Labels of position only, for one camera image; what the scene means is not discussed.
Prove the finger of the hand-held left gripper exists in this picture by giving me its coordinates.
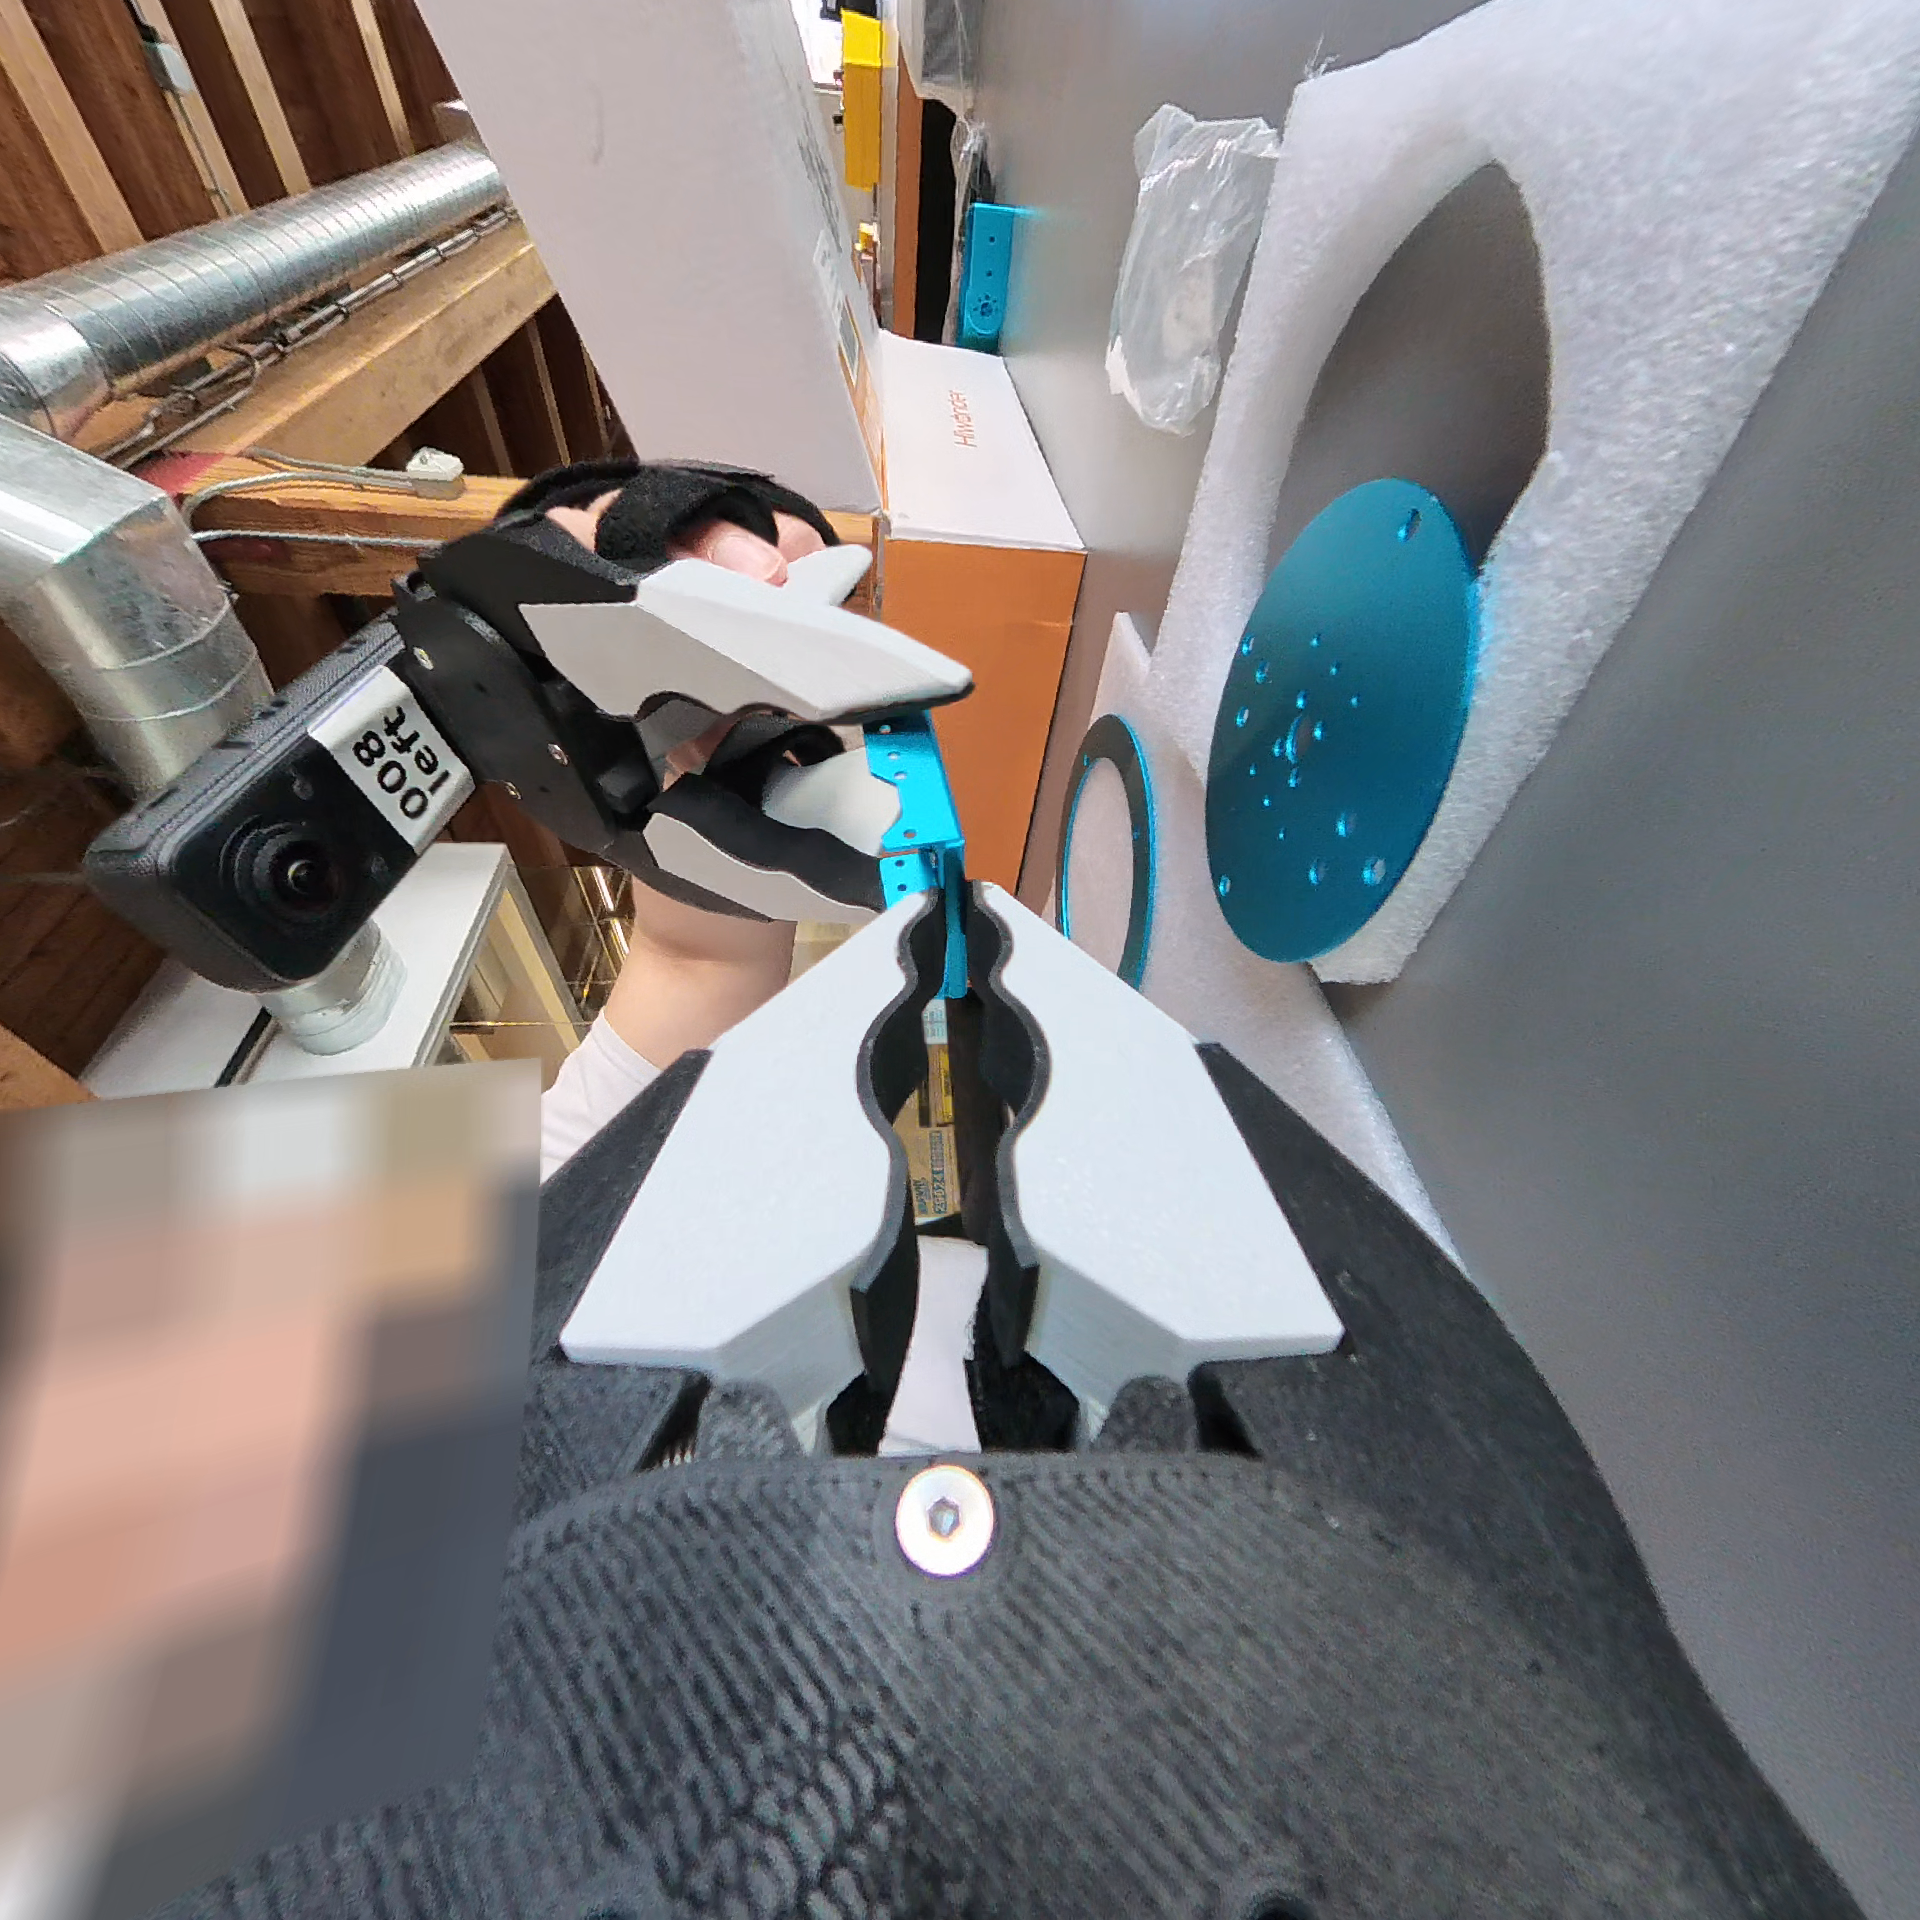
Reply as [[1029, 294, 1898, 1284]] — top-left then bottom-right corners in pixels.
[[516, 541, 975, 723], [646, 756, 900, 922]]

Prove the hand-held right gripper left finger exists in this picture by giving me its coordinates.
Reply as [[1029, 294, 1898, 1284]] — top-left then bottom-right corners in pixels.
[[557, 881, 966, 1454]]

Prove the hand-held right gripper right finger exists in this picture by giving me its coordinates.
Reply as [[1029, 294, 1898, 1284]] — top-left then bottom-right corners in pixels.
[[966, 881, 1344, 1425]]

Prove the blue square metal bracket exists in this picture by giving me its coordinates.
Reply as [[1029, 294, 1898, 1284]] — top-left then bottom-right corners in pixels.
[[862, 711, 978, 1000]]

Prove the small blue perforated disc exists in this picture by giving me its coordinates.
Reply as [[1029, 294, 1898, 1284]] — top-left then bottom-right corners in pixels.
[[1206, 479, 1486, 967]]

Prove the person's left forearm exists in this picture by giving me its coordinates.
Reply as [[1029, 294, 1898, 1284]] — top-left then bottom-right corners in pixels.
[[590, 881, 820, 1058]]

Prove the person's left hand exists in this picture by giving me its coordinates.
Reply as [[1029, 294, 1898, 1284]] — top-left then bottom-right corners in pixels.
[[646, 517, 860, 798]]

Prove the person's white shirt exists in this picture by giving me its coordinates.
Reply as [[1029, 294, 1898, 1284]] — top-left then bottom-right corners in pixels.
[[534, 1011, 671, 1180]]

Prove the orange cardboard box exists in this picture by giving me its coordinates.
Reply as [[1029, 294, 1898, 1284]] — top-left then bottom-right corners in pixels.
[[422, 0, 1089, 901]]

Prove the white foam sheet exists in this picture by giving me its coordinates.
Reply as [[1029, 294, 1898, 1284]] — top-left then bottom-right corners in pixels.
[[1020, 610, 1464, 1259]]

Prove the yellow box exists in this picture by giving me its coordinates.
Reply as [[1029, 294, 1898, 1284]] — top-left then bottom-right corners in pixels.
[[838, 12, 888, 188]]

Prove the clear plastic bag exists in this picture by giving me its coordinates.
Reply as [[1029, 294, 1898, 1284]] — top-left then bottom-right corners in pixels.
[[1106, 102, 1282, 437]]

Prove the blue metal ring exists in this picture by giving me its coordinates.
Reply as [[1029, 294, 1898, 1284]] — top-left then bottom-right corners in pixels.
[[1055, 716, 1159, 992]]

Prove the square silver duct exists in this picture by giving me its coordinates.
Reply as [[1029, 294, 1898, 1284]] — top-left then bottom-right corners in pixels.
[[0, 422, 277, 798]]

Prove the blue metal servo bracket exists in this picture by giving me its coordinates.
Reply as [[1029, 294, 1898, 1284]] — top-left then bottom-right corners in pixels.
[[952, 198, 1037, 356]]

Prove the silver ventilation duct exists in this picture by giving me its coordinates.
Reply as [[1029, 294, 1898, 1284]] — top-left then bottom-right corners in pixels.
[[0, 139, 520, 451]]

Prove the white foam frame round hole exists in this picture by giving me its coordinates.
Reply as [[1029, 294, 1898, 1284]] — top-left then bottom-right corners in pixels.
[[1147, 0, 1920, 987]]

